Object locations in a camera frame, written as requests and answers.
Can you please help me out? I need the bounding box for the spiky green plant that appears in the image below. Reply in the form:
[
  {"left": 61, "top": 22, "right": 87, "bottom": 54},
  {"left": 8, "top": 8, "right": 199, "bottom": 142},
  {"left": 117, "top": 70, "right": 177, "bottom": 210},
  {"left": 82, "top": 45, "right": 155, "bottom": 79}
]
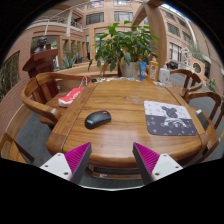
[{"left": 60, "top": 49, "right": 80, "bottom": 70}]

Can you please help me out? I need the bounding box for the white and grey mouse pad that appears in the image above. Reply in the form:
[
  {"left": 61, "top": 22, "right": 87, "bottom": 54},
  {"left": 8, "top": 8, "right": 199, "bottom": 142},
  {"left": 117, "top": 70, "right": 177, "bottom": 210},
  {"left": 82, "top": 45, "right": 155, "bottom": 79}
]
[{"left": 143, "top": 100, "right": 198, "bottom": 137}]

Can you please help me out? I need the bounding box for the clear pump bottle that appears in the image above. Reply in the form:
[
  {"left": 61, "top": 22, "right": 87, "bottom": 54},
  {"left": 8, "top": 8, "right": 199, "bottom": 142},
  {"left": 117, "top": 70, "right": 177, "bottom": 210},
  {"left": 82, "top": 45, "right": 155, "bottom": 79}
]
[{"left": 158, "top": 63, "right": 171, "bottom": 84}]

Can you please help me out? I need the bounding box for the black notebook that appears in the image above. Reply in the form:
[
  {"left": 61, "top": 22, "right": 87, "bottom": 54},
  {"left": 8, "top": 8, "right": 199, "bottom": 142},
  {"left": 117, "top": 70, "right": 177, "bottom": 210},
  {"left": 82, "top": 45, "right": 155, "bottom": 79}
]
[{"left": 194, "top": 109, "right": 211, "bottom": 132}]

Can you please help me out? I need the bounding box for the yellow liquid bottle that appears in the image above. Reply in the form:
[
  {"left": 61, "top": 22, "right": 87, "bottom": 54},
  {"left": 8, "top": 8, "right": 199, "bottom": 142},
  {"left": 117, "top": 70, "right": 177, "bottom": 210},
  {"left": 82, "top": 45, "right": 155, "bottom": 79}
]
[{"left": 147, "top": 56, "right": 160, "bottom": 84}]

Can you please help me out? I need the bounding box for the black computer mouse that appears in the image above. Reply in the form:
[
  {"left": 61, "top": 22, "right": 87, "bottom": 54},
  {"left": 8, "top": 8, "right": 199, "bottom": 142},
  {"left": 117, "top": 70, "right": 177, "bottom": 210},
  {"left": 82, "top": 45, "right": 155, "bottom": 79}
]
[{"left": 84, "top": 110, "right": 113, "bottom": 130}]

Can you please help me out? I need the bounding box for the blue tube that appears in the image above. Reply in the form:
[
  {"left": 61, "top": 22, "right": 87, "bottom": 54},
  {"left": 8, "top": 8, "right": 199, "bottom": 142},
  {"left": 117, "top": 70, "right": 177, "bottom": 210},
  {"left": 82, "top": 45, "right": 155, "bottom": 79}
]
[{"left": 138, "top": 60, "right": 148, "bottom": 82}]

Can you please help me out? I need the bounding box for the dark red wooden lectern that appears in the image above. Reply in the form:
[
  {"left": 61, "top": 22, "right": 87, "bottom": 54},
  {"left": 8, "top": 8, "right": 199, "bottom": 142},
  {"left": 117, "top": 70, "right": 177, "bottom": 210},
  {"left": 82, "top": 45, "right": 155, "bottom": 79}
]
[{"left": 22, "top": 49, "right": 60, "bottom": 103}]

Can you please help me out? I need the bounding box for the green potted plant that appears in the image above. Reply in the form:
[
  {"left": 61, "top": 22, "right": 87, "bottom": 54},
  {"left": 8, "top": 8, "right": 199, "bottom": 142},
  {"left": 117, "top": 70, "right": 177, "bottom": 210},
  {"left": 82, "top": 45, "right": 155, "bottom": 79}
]
[{"left": 88, "top": 20, "right": 161, "bottom": 80}]

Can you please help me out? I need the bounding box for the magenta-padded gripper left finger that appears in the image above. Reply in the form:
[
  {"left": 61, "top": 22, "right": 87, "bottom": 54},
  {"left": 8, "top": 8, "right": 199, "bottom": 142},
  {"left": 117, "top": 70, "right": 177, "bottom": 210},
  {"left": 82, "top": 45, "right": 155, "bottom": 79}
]
[{"left": 39, "top": 142, "right": 93, "bottom": 185}]

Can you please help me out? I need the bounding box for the dark bust statue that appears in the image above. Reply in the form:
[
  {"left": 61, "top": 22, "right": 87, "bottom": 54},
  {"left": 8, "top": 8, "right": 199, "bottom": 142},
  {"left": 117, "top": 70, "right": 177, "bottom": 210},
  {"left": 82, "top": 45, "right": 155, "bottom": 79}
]
[{"left": 33, "top": 35, "right": 48, "bottom": 54}]

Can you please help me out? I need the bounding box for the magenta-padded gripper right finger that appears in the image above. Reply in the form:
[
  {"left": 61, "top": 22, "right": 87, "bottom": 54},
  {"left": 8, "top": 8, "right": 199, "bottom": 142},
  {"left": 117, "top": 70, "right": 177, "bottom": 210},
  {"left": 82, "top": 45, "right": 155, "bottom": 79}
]
[{"left": 132, "top": 142, "right": 184, "bottom": 186}]

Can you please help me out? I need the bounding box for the wooden armchair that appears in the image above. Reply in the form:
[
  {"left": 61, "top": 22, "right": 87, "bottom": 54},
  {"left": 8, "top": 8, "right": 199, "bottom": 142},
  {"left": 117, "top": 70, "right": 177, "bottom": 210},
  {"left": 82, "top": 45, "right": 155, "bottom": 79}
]
[
  {"left": 20, "top": 72, "right": 98, "bottom": 126},
  {"left": 169, "top": 68, "right": 203, "bottom": 98},
  {"left": 184, "top": 90, "right": 224, "bottom": 163},
  {"left": 0, "top": 132, "right": 36, "bottom": 165},
  {"left": 99, "top": 62, "right": 122, "bottom": 78}
]

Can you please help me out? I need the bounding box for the small white pack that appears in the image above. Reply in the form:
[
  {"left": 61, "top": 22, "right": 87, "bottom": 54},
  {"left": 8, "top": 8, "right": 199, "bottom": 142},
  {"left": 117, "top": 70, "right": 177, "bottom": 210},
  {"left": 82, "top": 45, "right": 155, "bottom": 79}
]
[{"left": 153, "top": 80, "right": 174, "bottom": 89}]

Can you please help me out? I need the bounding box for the red and white bag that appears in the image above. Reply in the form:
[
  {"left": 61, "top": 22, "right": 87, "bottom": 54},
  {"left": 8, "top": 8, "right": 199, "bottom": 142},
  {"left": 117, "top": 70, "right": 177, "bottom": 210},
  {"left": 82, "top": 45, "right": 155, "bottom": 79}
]
[{"left": 58, "top": 75, "right": 91, "bottom": 108}]

